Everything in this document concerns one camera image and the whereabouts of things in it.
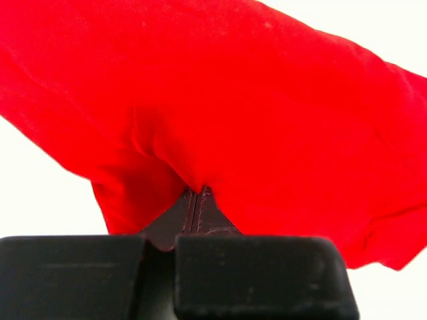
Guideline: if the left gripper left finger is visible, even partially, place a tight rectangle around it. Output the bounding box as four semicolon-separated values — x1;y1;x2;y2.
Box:
139;188;197;251

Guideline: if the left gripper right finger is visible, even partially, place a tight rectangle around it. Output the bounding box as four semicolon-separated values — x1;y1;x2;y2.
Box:
191;187;241;235

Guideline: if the red t shirt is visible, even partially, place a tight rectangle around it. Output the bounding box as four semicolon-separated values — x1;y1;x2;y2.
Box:
1;1;426;270

